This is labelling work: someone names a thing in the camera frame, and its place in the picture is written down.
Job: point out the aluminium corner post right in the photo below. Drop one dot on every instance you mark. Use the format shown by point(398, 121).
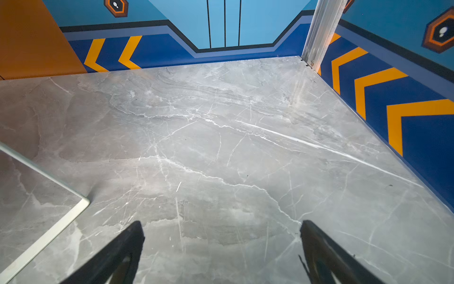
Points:
point(326, 17)

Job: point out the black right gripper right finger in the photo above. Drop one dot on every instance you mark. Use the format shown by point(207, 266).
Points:
point(326, 262)

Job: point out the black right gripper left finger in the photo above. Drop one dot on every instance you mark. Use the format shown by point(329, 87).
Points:
point(116, 263)

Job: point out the white shelf frame with wood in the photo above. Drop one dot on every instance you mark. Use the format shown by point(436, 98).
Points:
point(35, 208)

